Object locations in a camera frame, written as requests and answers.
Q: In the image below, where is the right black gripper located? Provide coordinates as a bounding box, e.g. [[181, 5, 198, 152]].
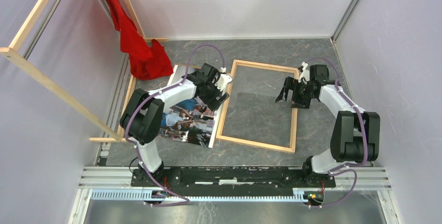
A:
[[275, 76, 315, 109]]

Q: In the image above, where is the large printed photo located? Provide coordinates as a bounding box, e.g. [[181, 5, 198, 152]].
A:
[[158, 66, 223, 148]]

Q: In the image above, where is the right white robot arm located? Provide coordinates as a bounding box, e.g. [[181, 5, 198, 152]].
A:
[[275, 63, 380, 186]]

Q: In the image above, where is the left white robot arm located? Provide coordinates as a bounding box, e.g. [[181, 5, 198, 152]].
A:
[[119, 63, 233, 186]]

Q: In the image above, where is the red cloth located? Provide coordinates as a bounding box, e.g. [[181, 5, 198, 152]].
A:
[[106, 0, 173, 80]]

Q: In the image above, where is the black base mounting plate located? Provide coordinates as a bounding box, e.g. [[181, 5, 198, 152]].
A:
[[131, 166, 336, 197]]

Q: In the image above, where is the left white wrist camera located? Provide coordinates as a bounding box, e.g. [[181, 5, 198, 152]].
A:
[[215, 67, 233, 91]]

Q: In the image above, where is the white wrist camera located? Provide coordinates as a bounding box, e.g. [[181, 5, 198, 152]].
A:
[[298, 61, 310, 84], [215, 67, 233, 91]]

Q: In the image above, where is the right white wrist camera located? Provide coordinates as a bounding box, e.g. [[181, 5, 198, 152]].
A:
[[298, 61, 310, 84]]

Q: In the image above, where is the white slotted cable duct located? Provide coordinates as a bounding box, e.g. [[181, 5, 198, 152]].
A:
[[91, 189, 308, 203]]

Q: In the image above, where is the large wooden rack frame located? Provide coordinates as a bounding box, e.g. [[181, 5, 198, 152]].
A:
[[0, 0, 169, 144]]

